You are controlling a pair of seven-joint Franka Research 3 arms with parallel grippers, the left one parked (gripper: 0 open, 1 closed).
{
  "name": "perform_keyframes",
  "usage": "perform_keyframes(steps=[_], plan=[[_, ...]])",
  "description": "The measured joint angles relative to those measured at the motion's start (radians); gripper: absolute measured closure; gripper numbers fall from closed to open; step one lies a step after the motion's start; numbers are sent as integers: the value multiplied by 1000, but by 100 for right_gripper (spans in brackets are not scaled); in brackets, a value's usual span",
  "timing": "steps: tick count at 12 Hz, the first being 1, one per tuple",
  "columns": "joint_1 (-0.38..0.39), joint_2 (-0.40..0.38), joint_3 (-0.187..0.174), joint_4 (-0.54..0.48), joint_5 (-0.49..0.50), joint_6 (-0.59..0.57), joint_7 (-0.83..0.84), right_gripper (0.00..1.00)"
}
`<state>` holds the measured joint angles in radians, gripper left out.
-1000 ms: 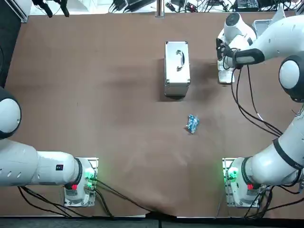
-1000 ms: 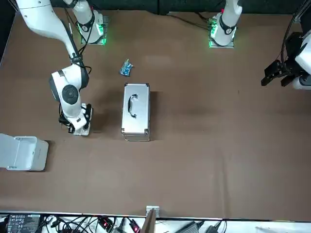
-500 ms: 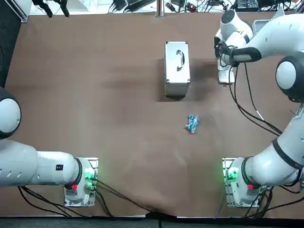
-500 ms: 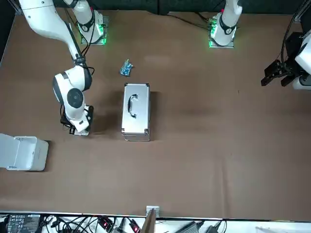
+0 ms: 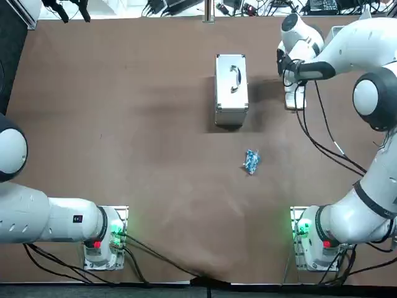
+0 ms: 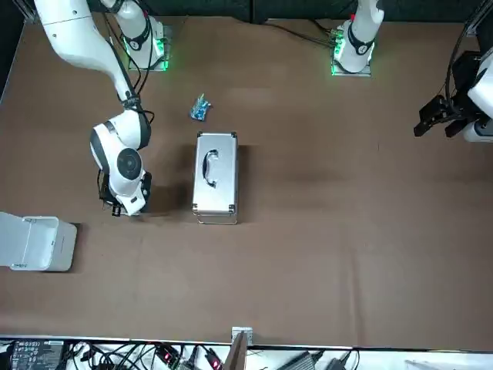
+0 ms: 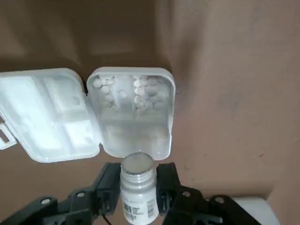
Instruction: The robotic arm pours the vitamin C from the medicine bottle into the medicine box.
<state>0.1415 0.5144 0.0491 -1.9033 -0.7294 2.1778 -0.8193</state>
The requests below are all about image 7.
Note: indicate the white round tablet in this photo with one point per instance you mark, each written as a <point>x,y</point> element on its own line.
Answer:
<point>122,94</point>

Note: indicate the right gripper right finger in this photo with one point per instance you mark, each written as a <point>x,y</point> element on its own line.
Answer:
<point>187,208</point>

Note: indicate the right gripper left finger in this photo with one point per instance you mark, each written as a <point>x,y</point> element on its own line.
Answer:
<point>77,206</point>

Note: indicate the translucent white pill box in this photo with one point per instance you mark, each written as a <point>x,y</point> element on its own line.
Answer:
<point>112,131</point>

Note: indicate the white medicine bottle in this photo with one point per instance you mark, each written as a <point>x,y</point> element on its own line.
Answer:
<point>138,192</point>

